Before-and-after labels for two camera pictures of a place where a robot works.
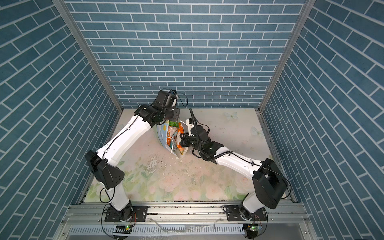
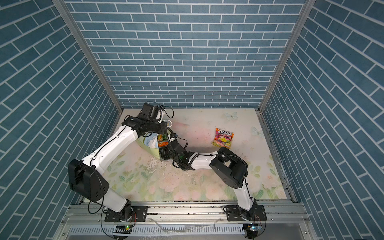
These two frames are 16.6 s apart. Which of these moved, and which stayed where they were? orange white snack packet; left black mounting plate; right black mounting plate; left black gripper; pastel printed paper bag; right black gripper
Moved: orange white snack packet; left black gripper; right black gripper; pastel printed paper bag
Stayed: right black mounting plate; left black mounting plate
